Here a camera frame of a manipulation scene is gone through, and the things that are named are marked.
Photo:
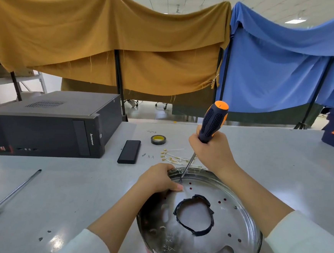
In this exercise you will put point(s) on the person's left hand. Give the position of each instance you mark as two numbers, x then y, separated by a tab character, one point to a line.
154	178

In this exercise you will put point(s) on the person's right hand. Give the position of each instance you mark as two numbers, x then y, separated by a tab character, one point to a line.
213	154

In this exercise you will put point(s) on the person's left thumb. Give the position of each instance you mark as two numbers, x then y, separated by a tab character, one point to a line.
174	186

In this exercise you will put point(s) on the person's right thumb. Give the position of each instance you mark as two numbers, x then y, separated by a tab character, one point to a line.
198	131

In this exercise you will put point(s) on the red cooker with metal base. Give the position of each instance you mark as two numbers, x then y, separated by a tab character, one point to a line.
220	218

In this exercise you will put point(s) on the person's left forearm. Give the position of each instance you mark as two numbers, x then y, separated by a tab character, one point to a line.
116	219

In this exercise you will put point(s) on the person's right forearm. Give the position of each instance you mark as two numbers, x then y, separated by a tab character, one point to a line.
253	198

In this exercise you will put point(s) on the small screws near power bank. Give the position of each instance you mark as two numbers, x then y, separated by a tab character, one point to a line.
148	155

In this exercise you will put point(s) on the black tape roll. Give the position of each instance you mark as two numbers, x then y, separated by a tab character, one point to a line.
158	140

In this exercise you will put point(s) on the office chair base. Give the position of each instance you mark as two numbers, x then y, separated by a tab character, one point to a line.
132	102
163	105

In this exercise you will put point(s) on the small metal clips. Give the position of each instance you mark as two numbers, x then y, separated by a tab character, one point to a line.
152	132

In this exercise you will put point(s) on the black rectangular power bank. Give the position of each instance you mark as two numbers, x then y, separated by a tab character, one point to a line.
129	151

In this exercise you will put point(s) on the dark green cloth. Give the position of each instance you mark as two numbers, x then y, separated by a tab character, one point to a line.
257	116

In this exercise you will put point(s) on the olive brown cloth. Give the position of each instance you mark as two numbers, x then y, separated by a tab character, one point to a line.
146	96

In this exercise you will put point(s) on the black stand pole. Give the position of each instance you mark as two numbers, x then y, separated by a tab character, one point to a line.
225	66
120	83
16	85

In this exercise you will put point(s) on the blue cloth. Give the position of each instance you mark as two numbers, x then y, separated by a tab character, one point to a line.
275	67

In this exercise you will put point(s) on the white left sleeve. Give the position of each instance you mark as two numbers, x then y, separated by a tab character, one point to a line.
86	247

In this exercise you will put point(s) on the white sleeve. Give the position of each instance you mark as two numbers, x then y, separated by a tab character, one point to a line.
307	245
86	247

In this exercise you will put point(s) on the black tripod stand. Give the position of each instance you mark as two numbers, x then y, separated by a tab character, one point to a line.
316	93

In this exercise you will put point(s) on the mustard yellow cloth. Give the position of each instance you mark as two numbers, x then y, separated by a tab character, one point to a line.
110	39

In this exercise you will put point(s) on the small black scraps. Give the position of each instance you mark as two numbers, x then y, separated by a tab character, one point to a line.
44	235

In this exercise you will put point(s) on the black computer tower case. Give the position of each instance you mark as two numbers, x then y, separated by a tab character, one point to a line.
48	127

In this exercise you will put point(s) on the white right sleeve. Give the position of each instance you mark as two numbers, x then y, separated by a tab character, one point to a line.
307	245

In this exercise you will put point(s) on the cardboard box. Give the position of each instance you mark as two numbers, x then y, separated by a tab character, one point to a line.
4	63

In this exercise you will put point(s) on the white shelf frame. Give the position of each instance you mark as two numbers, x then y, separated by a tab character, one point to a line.
29	84

